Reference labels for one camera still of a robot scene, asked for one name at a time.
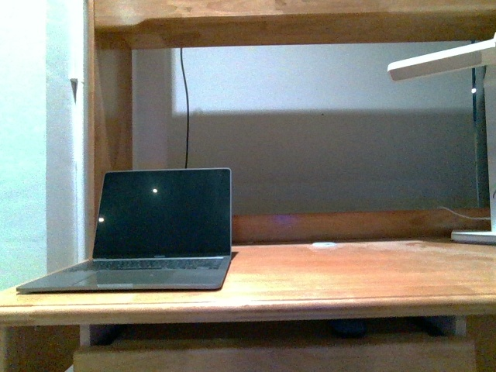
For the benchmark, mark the dark grey computer mouse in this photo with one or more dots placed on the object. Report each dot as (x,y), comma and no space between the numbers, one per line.
(349,328)

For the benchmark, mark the grey open laptop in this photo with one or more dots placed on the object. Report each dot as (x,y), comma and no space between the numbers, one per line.
(156,230)

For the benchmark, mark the wooden pull-out keyboard tray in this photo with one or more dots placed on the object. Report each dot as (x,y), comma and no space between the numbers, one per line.
(287,355)

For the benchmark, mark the black vertical pole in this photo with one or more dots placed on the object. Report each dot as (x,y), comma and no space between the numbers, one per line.
(480,136)

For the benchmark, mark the white desk lamp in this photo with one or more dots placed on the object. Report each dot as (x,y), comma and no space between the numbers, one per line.
(481,54)

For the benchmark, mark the white round desk grommet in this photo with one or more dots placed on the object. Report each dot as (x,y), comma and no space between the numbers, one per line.
(323,245)

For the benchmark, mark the wooden desk with hutch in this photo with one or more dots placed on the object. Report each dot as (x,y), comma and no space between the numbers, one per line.
(377,268)

